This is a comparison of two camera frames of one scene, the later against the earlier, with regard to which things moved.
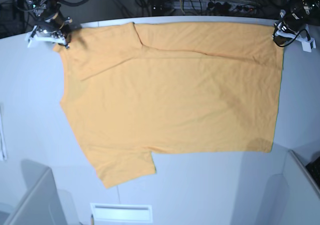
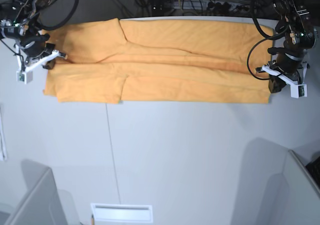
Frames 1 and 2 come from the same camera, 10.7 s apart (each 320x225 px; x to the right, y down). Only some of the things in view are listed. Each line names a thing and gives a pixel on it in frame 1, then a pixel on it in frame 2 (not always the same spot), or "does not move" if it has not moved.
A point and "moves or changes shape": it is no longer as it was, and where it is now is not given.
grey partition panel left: [41, 206] does not move
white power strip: [213, 6] does not move
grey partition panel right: [302, 199] does not move
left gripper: [54, 21] → [32, 45]
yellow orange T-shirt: [135, 89] moves or changes shape
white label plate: [122, 212] does not move
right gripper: [290, 22] → [287, 62]
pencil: [92, 220] does not move
